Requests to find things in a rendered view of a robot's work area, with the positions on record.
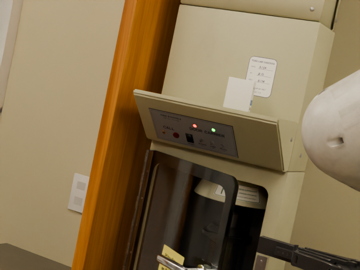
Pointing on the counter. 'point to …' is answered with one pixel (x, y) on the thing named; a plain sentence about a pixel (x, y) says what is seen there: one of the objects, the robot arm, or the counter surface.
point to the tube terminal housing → (295, 29)
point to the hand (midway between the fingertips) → (277, 249)
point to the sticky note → (171, 257)
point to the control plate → (204, 132)
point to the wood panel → (124, 133)
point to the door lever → (174, 263)
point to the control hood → (289, 138)
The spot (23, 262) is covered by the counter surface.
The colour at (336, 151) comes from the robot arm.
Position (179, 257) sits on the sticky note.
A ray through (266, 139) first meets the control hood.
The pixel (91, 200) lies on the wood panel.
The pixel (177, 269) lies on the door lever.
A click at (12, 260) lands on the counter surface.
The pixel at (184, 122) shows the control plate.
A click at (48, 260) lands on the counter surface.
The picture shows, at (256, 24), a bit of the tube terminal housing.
